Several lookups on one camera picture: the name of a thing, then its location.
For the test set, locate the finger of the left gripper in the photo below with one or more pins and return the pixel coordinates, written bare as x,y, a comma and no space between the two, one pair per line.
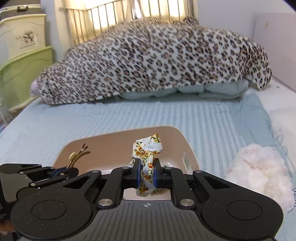
59,171
61,177

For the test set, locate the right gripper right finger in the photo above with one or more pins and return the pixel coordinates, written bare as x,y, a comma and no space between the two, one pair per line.
216,209

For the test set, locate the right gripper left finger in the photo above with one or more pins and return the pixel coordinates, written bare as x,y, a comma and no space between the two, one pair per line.
64,209

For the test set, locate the hair clip with charm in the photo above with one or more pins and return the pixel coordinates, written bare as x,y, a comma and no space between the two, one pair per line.
75,156

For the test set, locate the sunflower print sock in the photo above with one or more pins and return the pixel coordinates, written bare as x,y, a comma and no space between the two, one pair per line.
146,149

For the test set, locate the person's left hand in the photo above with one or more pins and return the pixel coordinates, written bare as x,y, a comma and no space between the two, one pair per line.
6,227

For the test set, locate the white fluffy plush toy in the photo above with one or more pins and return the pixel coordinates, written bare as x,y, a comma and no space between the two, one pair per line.
263,170

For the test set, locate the beige plastic storage bin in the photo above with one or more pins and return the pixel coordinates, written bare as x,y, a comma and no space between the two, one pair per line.
113,150

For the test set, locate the pink floral pillow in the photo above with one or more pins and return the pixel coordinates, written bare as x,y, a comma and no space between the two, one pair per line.
36,88

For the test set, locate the blue striped bed sheet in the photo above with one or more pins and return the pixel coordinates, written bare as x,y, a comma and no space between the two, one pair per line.
215,129

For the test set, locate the green plastic drawer cabinet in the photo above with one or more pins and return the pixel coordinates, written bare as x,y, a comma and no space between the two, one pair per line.
18,73

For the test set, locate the white cartoon pillow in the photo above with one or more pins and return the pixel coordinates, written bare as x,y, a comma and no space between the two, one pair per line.
279,102

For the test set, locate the teal quilted comforter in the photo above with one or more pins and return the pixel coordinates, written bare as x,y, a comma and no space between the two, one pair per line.
227,90

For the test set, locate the cream plastic drawer cabinet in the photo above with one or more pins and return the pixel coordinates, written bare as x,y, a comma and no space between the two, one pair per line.
20,34

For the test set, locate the leopard print blanket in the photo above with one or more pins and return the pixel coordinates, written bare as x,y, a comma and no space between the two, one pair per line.
148,55

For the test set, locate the gold metal bed rail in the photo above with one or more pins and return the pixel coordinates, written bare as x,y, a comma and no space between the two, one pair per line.
88,19

